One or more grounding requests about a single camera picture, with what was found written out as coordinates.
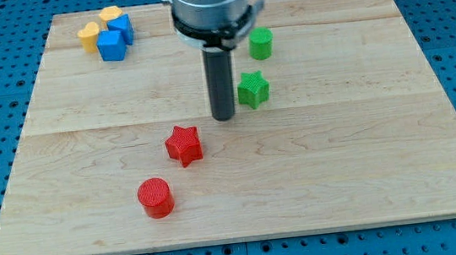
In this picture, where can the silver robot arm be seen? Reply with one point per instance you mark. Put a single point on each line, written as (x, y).
(214, 25)

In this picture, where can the green star block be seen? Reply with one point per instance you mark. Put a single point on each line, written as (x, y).
(253, 89)

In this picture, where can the red star block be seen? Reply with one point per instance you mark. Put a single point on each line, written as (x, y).
(184, 145)

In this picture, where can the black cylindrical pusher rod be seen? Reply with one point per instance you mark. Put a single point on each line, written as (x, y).
(219, 78)

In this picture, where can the green cylinder block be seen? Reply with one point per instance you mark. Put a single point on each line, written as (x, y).
(260, 43)

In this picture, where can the red cylinder block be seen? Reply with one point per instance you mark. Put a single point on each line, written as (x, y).
(156, 198)

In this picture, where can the wooden board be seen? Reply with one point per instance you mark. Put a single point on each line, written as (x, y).
(357, 133)

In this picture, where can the blue cube block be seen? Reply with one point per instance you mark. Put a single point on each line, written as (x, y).
(111, 45)

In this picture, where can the blue pentagon block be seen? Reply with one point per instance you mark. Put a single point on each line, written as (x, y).
(123, 24)

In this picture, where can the yellow hexagon block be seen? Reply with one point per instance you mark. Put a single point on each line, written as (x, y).
(108, 14)

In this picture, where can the yellow heart block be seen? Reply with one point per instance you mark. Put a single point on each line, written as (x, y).
(88, 37)

